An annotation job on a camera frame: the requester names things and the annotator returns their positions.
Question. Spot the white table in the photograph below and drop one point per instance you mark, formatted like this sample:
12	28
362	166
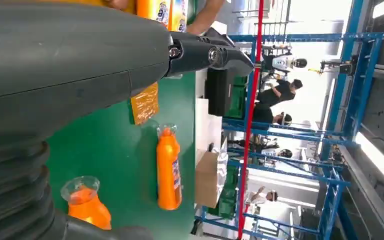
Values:
207	132

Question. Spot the green crate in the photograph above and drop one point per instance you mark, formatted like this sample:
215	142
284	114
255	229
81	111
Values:
226	202
238	99

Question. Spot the blue steel rack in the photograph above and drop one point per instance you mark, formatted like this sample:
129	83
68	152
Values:
354	99

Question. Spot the person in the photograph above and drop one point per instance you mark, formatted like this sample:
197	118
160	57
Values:
278	92
265	114
261	197
205	16

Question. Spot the red pole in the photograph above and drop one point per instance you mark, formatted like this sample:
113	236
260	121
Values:
250	116

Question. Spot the black carrying case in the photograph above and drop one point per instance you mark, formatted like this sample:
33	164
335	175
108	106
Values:
218	96

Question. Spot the white black humanoid robot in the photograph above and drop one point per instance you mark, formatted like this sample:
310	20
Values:
284	62

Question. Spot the ceiling light panel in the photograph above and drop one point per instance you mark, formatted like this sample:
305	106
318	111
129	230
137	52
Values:
380	162

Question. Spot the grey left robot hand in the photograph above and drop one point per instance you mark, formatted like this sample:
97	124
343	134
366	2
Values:
62	59

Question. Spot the cardboard box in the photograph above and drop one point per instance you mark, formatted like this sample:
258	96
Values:
207	182

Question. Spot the green table mat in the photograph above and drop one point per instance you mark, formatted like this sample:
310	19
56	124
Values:
125	165

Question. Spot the clear document sleeve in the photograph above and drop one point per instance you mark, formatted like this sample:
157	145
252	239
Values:
222	165

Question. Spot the person's left hand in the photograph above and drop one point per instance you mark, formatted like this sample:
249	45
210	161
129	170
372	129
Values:
117	4

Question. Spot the orange drink bottle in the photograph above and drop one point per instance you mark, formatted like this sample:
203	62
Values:
167	172
149	11
87	208

